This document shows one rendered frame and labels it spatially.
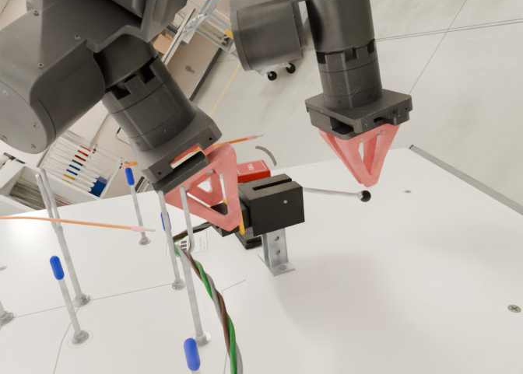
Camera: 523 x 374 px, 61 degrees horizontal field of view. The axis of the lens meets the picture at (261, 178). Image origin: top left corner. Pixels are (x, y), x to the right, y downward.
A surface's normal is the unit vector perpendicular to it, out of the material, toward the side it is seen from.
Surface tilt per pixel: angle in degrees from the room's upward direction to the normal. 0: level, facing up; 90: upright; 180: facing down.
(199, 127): 26
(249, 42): 76
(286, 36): 86
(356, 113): 40
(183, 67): 90
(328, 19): 68
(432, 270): 50
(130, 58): 103
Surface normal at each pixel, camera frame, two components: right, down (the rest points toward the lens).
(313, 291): -0.10, -0.92
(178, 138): -0.46, -0.74
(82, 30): 0.36, -0.55
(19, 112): -0.37, 0.66
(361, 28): 0.50, 0.27
